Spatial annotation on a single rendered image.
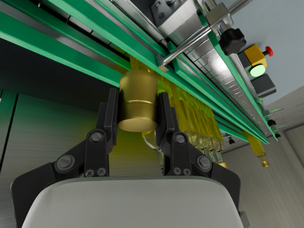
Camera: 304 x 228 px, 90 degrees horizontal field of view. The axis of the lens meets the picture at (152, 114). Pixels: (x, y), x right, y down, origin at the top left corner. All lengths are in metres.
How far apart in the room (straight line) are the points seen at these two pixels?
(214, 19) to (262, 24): 0.42
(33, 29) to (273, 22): 0.64
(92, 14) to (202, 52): 0.27
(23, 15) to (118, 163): 0.28
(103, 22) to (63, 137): 0.19
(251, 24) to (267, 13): 0.04
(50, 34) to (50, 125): 0.14
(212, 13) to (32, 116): 0.30
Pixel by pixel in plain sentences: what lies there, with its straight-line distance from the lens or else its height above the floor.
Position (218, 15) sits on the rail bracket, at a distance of 0.25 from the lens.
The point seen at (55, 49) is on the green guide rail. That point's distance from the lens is 0.26.
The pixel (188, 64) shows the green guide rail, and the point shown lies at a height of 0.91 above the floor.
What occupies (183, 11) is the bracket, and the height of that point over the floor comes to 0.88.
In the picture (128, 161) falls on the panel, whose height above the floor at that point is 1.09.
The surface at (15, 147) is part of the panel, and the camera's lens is 0.28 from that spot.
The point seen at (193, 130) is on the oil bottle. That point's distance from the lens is 0.30.
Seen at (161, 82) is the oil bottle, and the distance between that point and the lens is 0.29.
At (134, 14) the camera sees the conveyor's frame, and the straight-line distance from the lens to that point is 0.31.
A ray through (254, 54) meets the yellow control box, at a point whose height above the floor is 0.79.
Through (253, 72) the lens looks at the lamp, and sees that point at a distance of 0.67.
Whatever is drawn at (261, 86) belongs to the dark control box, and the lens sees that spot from 0.92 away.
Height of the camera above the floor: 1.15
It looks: 25 degrees down
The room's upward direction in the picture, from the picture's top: 169 degrees clockwise
